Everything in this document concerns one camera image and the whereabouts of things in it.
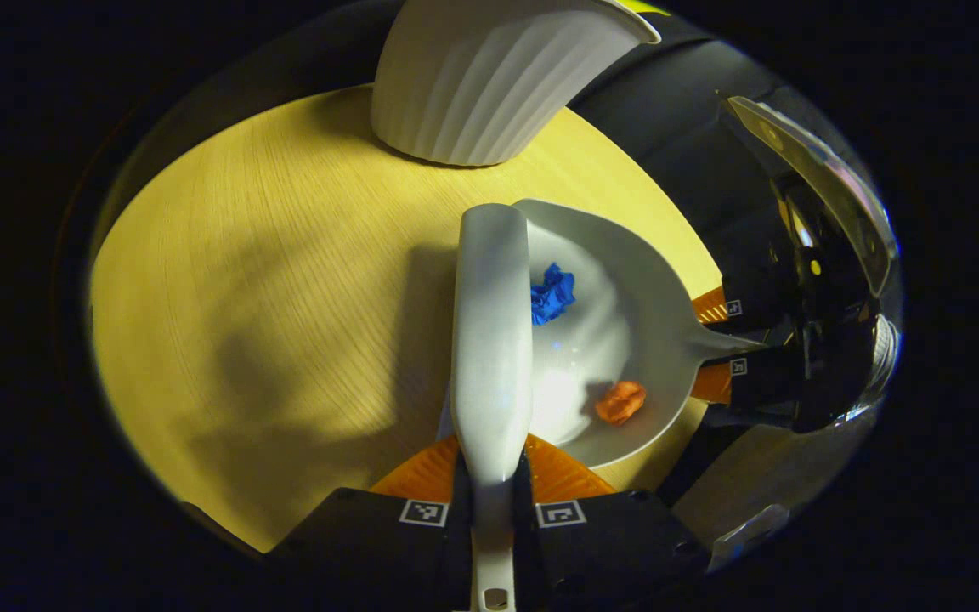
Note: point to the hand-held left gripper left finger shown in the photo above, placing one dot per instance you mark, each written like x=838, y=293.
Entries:
x=362, y=552

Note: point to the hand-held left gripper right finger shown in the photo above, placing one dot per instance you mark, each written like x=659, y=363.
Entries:
x=617, y=552

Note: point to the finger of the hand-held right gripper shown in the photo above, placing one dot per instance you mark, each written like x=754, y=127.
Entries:
x=753, y=310
x=761, y=382

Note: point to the white dustpan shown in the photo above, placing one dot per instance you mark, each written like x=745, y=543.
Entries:
x=634, y=280

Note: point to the orange paper trash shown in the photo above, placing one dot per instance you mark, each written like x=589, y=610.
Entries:
x=621, y=402

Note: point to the blue paper trash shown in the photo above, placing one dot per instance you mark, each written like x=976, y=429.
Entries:
x=552, y=293

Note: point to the small white broom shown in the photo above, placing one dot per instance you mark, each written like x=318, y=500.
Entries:
x=492, y=340

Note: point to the white ribbed garbage bin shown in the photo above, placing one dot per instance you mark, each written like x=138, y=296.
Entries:
x=489, y=76

